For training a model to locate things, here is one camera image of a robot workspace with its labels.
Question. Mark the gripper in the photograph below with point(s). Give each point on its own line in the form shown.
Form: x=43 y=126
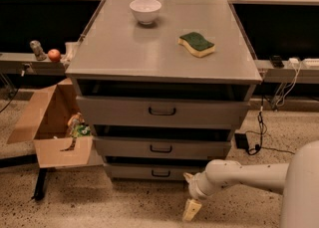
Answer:
x=195 y=188

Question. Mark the grey bottom drawer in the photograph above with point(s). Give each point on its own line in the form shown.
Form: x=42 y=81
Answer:
x=119 y=167

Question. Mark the grey drawer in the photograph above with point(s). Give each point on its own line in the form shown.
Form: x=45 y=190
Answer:
x=119 y=167
x=161 y=142
x=136 y=104

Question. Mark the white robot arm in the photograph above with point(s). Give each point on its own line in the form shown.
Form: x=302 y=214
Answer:
x=297 y=181

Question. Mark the grey middle drawer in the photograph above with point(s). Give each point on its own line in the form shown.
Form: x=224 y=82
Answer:
x=161 y=142

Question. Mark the grey metal drawer cabinet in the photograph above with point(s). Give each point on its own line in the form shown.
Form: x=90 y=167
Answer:
x=118 y=48

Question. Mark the grey top drawer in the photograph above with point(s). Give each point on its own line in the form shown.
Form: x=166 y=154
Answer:
x=136 y=104

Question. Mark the open cardboard box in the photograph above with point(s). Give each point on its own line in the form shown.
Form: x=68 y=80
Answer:
x=44 y=122

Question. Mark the black power adapter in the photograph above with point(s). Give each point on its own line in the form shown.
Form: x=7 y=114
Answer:
x=241 y=141

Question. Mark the green snack bag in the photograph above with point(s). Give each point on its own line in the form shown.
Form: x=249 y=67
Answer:
x=81 y=130

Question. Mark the black table leg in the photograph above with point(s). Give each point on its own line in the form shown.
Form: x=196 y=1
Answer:
x=39 y=188

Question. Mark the green and yellow sponge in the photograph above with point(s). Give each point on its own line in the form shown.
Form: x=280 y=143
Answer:
x=196 y=44

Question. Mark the white power strip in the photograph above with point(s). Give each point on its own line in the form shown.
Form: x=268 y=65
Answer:
x=311 y=63

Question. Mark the white ceramic bowl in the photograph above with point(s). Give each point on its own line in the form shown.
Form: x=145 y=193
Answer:
x=145 y=11

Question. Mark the red apple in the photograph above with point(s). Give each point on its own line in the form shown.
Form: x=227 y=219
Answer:
x=54 y=55

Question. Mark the small grey figurine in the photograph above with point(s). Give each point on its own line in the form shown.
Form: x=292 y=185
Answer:
x=38 y=50

